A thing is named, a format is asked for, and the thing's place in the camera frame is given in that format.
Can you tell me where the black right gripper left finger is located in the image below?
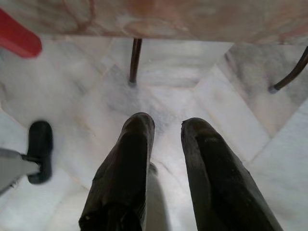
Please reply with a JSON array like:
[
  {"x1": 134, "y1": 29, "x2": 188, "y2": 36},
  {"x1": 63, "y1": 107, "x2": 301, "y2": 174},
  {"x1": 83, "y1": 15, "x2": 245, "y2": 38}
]
[{"x1": 78, "y1": 112, "x2": 155, "y2": 231}]

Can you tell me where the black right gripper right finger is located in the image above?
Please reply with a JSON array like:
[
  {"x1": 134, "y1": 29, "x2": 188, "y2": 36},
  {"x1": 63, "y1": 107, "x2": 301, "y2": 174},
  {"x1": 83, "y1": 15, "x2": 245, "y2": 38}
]
[{"x1": 180, "y1": 117, "x2": 284, "y2": 231}]

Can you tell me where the dark brown table leg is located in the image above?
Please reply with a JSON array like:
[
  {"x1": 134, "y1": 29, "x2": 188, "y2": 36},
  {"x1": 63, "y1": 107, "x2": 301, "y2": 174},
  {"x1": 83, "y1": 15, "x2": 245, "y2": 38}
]
[
  {"x1": 269, "y1": 45, "x2": 308, "y2": 93},
  {"x1": 128, "y1": 38, "x2": 143, "y2": 87}
]

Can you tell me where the red wooden stool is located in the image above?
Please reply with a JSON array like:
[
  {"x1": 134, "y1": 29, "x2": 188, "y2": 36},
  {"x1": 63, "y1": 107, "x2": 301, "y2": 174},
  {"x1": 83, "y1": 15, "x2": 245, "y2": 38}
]
[{"x1": 0, "y1": 8, "x2": 43, "y2": 59}]

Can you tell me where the black robot right foot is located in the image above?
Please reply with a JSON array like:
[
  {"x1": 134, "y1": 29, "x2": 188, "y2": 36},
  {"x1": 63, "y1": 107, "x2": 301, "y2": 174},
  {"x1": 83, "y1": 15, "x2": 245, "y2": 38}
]
[{"x1": 26, "y1": 120, "x2": 53, "y2": 184}]

